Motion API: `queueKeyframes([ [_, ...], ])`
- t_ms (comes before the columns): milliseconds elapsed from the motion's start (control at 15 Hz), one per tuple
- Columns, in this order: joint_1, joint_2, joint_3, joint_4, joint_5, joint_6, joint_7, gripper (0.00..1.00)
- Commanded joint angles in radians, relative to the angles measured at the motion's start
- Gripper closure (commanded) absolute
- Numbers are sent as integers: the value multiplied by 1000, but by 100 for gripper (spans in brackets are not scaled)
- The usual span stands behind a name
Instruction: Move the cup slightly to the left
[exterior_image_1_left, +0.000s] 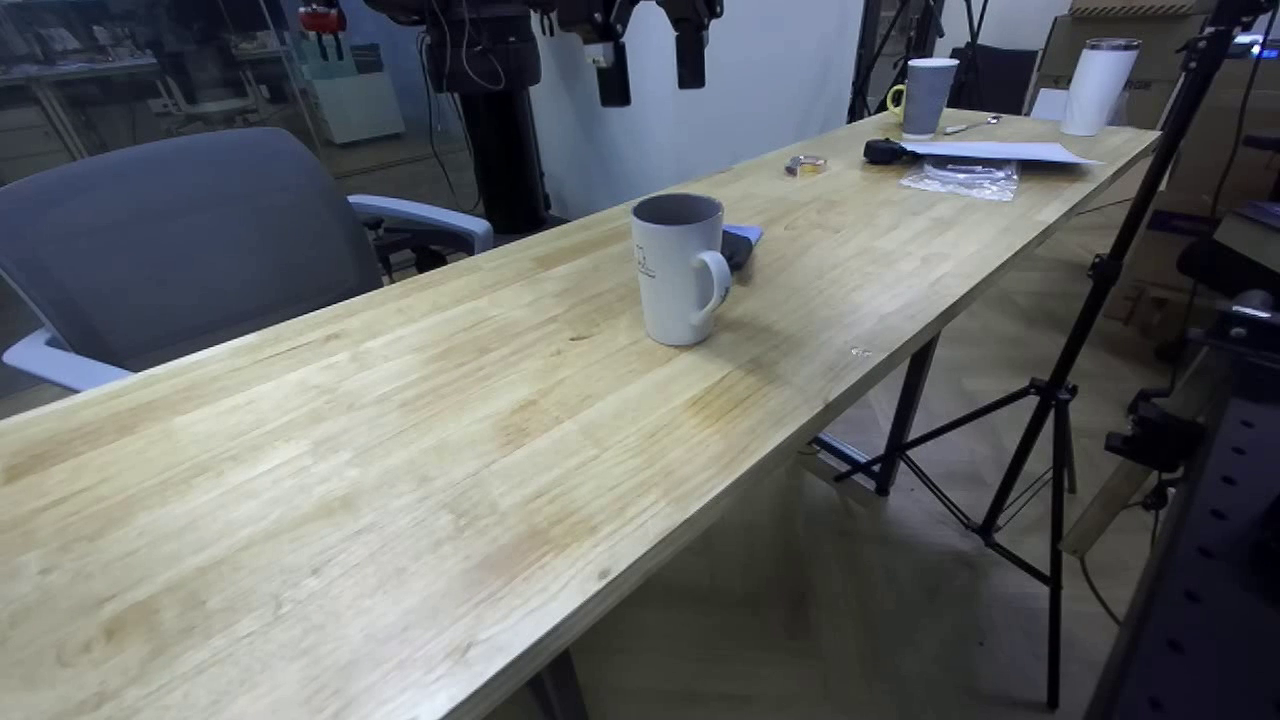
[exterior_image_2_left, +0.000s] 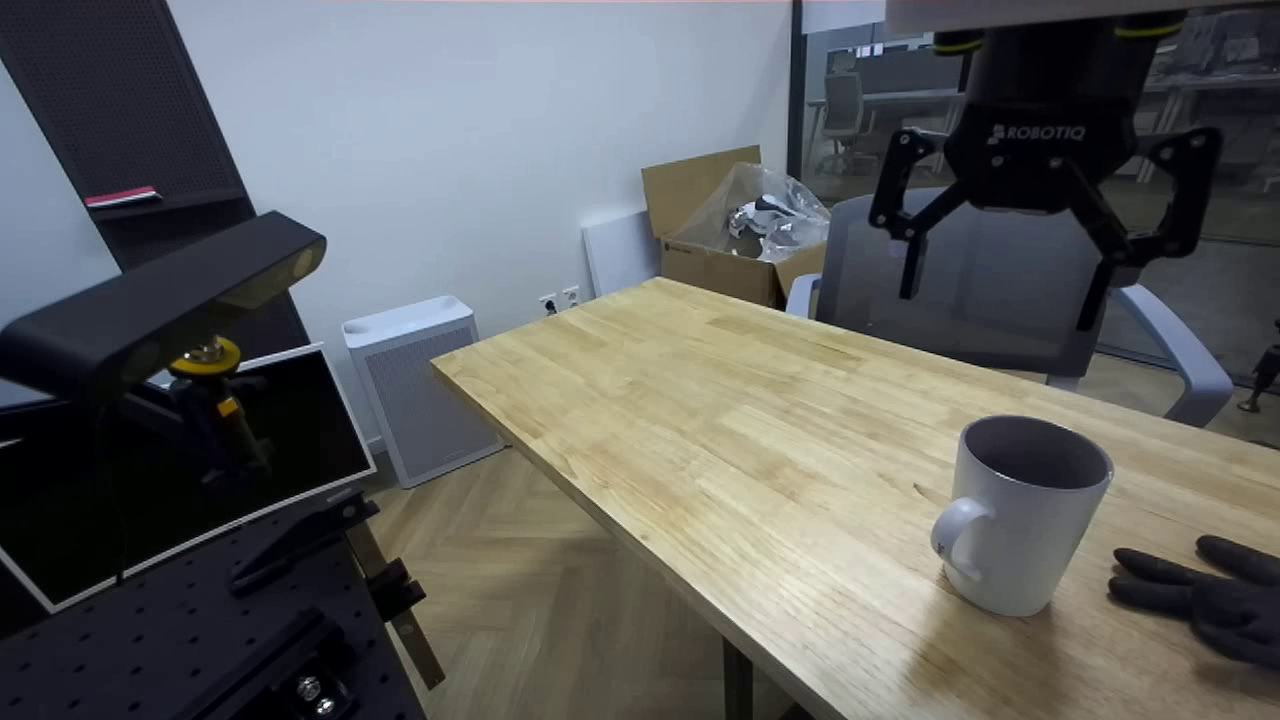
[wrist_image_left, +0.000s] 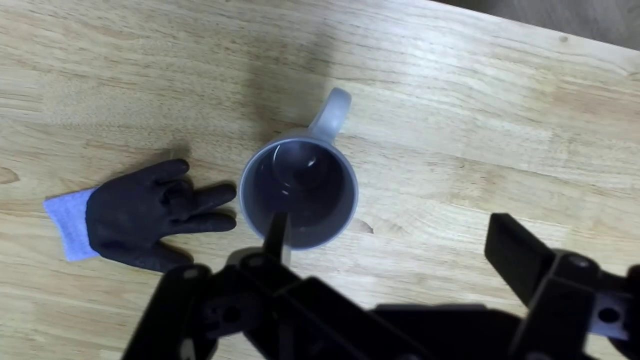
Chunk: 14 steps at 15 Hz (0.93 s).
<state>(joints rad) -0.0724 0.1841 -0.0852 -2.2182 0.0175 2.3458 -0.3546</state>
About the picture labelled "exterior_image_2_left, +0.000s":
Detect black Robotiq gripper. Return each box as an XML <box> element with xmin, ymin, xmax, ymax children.
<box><xmin>867</xmin><ymin>35</ymin><xmax>1228</xmax><ymax>336</ymax></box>

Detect grey ceramic mug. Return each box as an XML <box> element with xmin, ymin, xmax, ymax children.
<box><xmin>927</xmin><ymin>411</ymin><xmax>1120</xmax><ymax>620</ymax></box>

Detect grey office chair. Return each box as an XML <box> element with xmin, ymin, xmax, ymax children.
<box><xmin>781</xmin><ymin>185</ymin><xmax>1237</xmax><ymax>433</ymax></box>

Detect crumpled clear plastic wrap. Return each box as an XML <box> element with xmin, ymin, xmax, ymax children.
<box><xmin>700</xmin><ymin>160</ymin><xmax>830</xmax><ymax>266</ymax></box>

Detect dark chair wheel base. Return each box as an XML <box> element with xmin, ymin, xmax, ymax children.
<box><xmin>1237</xmin><ymin>317</ymin><xmax>1280</xmax><ymax>415</ymax></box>

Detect brown cardboard box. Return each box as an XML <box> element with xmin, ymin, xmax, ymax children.
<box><xmin>641</xmin><ymin>141</ymin><xmax>830</xmax><ymax>312</ymax></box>

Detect black work glove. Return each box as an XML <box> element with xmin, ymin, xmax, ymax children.
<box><xmin>1104</xmin><ymin>532</ymin><xmax>1280</xmax><ymax>677</ymax></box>

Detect black metal table leg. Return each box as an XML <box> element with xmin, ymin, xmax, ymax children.
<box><xmin>716</xmin><ymin>634</ymin><xmax>758</xmax><ymax>720</ymax></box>

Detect white floor heater unit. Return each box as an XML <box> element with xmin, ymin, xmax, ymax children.
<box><xmin>334</xmin><ymin>293</ymin><xmax>506</xmax><ymax>492</ymax></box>

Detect small red item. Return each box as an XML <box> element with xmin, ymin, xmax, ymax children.
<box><xmin>79</xmin><ymin>179</ymin><xmax>166</xmax><ymax>216</ymax></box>

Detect tall black shelf panel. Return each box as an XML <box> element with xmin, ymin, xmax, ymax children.
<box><xmin>0</xmin><ymin>0</ymin><xmax>312</xmax><ymax>362</ymax></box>

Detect black perforated breadboard table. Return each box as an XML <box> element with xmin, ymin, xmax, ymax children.
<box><xmin>0</xmin><ymin>496</ymin><xmax>431</xmax><ymax>720</ymax></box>

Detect white flat wall panel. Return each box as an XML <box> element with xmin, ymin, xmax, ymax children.
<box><xmin>575</xmin><ymin>201</ymin><xmax>664</xmax><ymax>299</ymax></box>

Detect white wall outlet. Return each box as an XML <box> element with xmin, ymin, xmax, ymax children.
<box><xmin>534</xmin><ymin>279</ymin><xmax>587</xmax><ymax>318</ymax></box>

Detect metal clamp bracket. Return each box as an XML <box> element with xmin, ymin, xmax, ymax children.
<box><xmin>353</xmin><ymin>518</ymin><xmax>452</xmax><ymax>697</ymax></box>

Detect black lever handle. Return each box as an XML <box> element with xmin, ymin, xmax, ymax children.
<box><xmin>229</xmin><ymin>486</ymin><xmax>383</xmax><ymax>598</ymax></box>

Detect camera mount with yellow knob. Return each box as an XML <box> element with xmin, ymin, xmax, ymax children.
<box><xmin>165</xmin><ymin>330</ymin><xmax>275</xmax><ymax>483</ymax></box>

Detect black stereo camera bar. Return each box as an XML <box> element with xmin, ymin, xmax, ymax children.
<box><xmin>0</xmin><ymin>207</ymin><xmax>331</xmax><ymax>402</ymax></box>

